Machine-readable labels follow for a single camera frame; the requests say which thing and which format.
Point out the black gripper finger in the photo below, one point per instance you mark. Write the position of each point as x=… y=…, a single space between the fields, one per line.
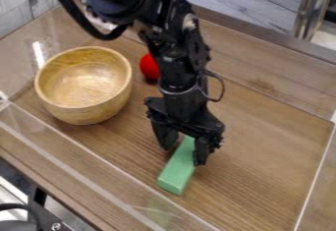
x=166 y=132
x=205 y=147

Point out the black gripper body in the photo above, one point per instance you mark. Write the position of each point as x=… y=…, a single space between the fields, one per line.
x=186 y=108

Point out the green rectangular block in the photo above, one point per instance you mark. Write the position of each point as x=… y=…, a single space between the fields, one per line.
x=179 y=169

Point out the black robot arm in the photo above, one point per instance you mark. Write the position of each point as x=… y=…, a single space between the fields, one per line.
x=170 y=30

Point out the wooden brown bowl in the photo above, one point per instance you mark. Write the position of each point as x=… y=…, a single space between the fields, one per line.
x=83 y=84

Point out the red plush strawberry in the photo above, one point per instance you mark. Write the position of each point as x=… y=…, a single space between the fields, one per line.
x=149 y=67

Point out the black table clamp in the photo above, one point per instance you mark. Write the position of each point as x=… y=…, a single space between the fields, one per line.
x=49 y=220

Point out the metal table leg background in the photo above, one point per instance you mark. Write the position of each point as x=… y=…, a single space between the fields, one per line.
x=309 y=18

